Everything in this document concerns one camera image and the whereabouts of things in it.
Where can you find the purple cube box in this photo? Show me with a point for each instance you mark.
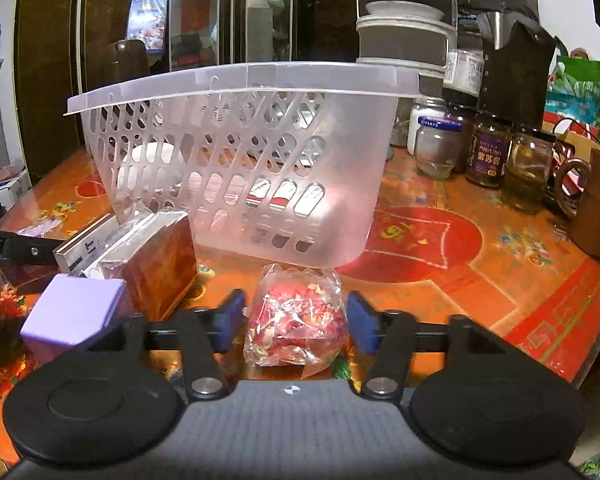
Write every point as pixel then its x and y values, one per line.
pixel 70 310

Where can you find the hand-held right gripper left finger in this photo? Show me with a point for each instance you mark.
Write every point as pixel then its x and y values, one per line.
pixel 231 321

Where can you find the clear perforated plastic basket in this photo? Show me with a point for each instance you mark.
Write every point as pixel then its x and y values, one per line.
pixel 260 160

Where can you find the empty clear glass jar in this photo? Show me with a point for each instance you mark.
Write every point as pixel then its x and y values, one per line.
pixel 527 170

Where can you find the silver striped box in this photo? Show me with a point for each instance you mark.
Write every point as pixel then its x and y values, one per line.
pixel 82 247

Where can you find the blue wall poster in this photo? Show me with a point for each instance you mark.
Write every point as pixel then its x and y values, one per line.
pixel 149 15

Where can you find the glass jar with blue label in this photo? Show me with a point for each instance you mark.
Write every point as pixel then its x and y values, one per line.
pixel 436 147

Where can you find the brown wood-pattern box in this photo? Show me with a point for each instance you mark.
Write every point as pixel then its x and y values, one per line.
pixel 160 265

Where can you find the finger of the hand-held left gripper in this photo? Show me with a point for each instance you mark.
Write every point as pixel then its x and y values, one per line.
pixel 30 250

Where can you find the orange printed tablecloth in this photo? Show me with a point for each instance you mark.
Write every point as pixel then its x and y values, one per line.
pixel 455 260

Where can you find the white labelled jar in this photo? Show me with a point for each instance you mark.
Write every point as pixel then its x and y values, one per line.
pixel 464 71

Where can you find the green shopping bag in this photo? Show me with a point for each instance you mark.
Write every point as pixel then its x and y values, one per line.
pixel 585 95

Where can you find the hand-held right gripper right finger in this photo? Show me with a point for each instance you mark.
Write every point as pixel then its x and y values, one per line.
pixel 362 327

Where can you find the clear bag of red candy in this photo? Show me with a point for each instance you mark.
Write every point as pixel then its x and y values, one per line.
pixel 295 315

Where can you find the glass jar with white lid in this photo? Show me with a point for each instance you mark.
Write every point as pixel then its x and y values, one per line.
pixel 422 110

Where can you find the black knife block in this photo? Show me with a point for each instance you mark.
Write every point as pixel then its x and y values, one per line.
pixel 520 70

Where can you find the red and white packet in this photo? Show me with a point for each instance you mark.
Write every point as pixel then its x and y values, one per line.
pixel 282 199

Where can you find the dark jar with purple label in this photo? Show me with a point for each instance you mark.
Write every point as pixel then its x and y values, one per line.
pixel 489 152

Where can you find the white round dish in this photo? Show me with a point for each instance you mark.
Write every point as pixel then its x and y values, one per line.
pixel 152 160

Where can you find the stack of grey food containers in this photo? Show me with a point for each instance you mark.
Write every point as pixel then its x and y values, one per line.
pixel 405 25

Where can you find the dark wooden cabinet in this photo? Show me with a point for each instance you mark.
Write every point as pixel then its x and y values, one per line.
pixel 50 60

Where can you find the white cardboard box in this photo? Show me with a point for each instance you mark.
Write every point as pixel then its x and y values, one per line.
pixel 12 190

